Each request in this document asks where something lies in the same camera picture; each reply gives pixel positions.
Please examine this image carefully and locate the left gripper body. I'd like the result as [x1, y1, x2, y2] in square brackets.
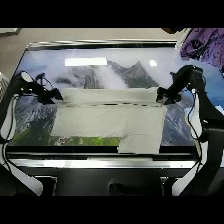
[37, 87, 64, 105]

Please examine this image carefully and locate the purple printed garment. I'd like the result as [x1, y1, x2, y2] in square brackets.
[180, 28, 224, 74]

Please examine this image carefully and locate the black cable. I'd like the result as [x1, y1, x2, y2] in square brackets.
[187, 89, 204, 168]
[0, 94, 21, 168]

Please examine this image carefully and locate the pale grey garment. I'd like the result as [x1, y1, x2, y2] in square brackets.
[50, 86, 167, 155]

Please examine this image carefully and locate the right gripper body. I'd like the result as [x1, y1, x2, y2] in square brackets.
[155, 86, 183, 106]

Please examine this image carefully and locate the silver frame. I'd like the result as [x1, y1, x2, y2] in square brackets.
[6, 153, 201, 197]

